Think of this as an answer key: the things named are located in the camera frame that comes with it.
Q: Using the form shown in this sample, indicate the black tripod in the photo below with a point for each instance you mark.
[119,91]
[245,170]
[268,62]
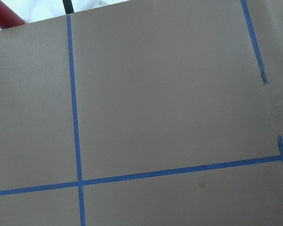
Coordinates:
[68,6]

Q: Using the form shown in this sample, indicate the red cylinder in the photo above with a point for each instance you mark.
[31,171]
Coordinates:
[8,18]

